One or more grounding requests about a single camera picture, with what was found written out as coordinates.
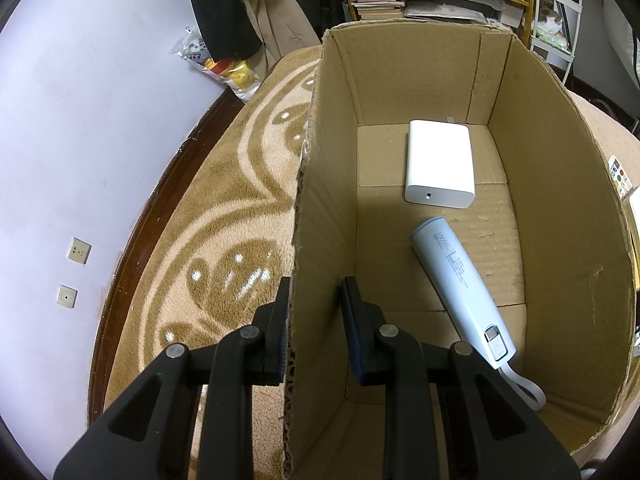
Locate light blue cylindrical power bank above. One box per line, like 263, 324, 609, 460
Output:
410, 217, 547, 412

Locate cardboard box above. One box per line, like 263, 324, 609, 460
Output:
284, 20, 639, 479

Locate white power bank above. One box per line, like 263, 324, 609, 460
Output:
405, 120, 475, 209

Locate beige patterned carpet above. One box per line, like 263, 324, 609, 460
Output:
102, 44, 640, 480

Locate white remote colored buttons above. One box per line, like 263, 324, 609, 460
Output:
608, 155, 637, 200

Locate plastic snack bag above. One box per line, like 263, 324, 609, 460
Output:
169, 26, 262, 103

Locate black hanging coat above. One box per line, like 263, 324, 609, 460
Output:
190, 0, 262, 61

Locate beige hanging coat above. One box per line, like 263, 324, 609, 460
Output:
241, 0, 320, 78

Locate stack of books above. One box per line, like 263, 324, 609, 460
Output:
352, 0, 406, 21

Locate wall socket lower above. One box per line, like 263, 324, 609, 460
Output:
55, 285, 78, 309

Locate wall socket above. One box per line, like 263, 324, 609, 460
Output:
55, 285, 78, 309
67, 237, 92, 264

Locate wall socket upper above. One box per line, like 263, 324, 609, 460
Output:
67, 237, 92, 264

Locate white wire rack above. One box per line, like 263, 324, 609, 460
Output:
529, 0, 582, 84

